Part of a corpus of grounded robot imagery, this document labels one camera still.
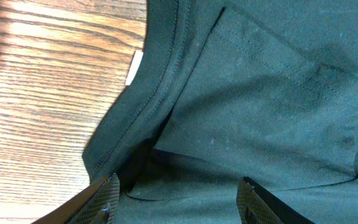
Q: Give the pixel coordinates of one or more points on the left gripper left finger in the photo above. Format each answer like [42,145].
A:
[95,204]

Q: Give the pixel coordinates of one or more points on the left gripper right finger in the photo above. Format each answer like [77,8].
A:
[256,205]

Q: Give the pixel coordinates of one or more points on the black t-shirt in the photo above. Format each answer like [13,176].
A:
[231,89]

